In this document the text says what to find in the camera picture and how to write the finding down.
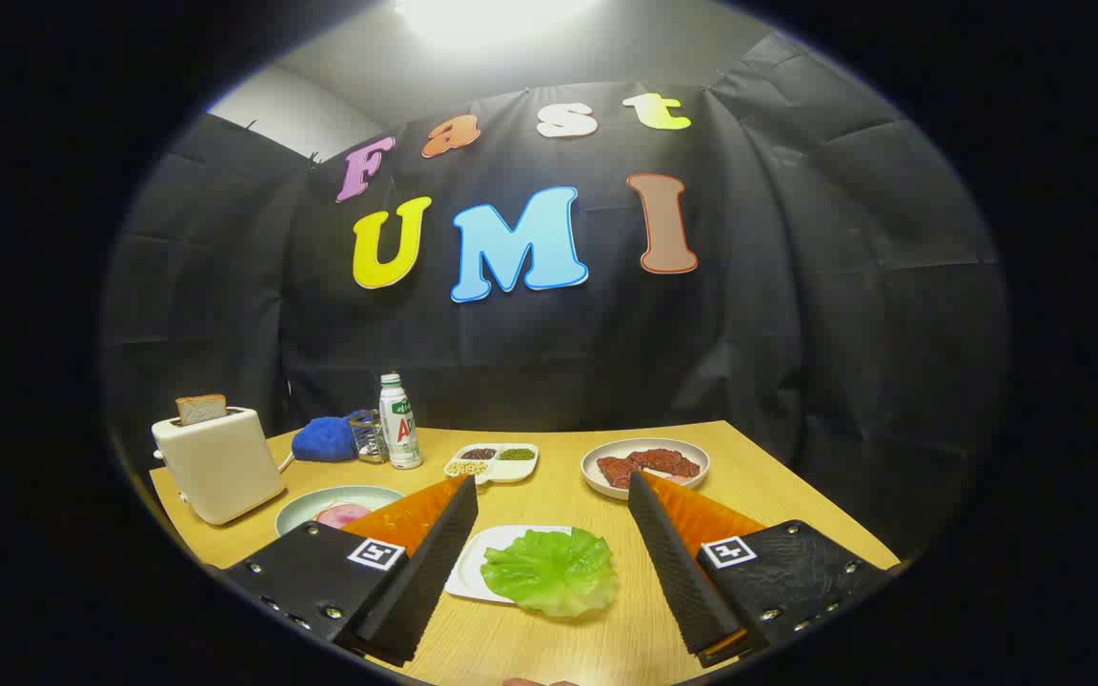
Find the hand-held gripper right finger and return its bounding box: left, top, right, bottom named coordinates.
left=627, top=471, right=901, bottom=668

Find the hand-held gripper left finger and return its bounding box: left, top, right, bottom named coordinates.
left=223, top=474, right=480, bottom=668

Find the pink ham slice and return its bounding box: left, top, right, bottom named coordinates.
left=314, top=502, right=374, bottom=531

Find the green lettuce leaf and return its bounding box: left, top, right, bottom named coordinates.
left=479, top=527, right=618, bottom=618

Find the toast bread slice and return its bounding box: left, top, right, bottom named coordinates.
left=175, top=393, right=229, bottom=427

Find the white square plate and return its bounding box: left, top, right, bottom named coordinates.
left=443, top=524, right=574, bottom=604

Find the red meat slice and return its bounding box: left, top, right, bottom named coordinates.
left=597, top=455, right=645, bottom=491
left=630, top=448, right=702, bottom=479

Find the beige round plate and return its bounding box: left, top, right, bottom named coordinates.
left=580, top=437, right=711, bottom=501

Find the pale green round plate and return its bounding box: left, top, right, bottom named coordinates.
left=274, top=485, right=407, bottom=538

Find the white divided dish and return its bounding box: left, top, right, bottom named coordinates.
left=443, top=442, right=540, bottom=486

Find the clear utensil holder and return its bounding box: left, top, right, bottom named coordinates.
left=351, top=410, right=390, bottom=465

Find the white drink bottle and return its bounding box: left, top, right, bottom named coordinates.
left=378, top=373, right=424, bottom=471

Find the blue cloth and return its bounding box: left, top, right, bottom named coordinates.
left=291, top=411, right=371, bottom=464

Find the cream toaster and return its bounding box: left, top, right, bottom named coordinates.
left=151, top=407, right=288, bottom=527

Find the black backdrop cloth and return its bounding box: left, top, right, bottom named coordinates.
left=101, top=33, right=1012, bottom=563

